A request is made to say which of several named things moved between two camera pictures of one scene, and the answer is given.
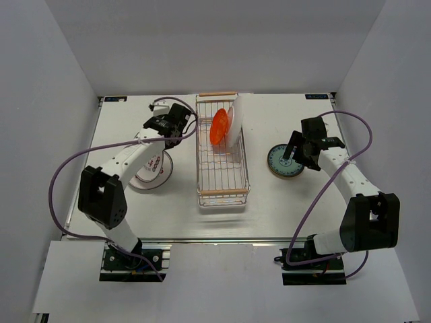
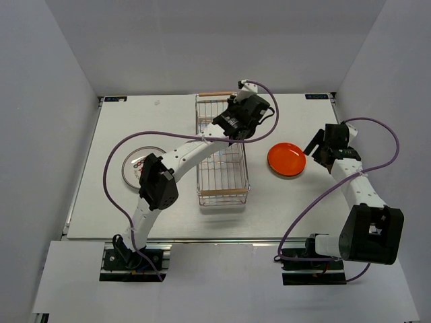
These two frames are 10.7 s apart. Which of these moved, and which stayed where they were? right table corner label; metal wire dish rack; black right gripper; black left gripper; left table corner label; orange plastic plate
Moved: orange plastic plate; black right gripper; black left gripper
Stayed: right table corner label; metal wire dish rack; left table corner label
